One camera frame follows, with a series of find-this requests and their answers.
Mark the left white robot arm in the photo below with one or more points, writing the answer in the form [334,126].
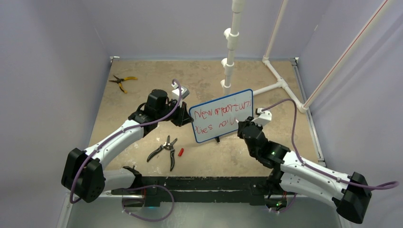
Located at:
[84,172]

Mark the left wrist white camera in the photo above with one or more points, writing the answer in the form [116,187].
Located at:
[177,92]

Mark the white PVC pipe frame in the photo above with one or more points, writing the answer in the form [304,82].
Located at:
[264,34]

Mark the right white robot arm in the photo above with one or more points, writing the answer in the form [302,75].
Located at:
[347,194]

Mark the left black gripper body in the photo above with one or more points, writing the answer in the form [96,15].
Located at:
[176,118]

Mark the wrist white camera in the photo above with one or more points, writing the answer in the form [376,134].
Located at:
[264,116]
[177,92]

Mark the red marker cap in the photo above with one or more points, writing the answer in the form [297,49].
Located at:
[181,152]

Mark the black handled wire stripper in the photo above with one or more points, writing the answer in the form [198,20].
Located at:
[168,146]

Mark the yellow handled pliers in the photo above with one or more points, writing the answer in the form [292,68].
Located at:
[120,81]

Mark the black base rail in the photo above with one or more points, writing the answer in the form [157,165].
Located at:
[152,191]

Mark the blue framed whiteboard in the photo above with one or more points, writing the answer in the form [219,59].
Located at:
[216,118]

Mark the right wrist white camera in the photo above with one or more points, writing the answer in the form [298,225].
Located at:
[264,116]

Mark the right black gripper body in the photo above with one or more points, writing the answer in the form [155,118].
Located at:
[250,118]

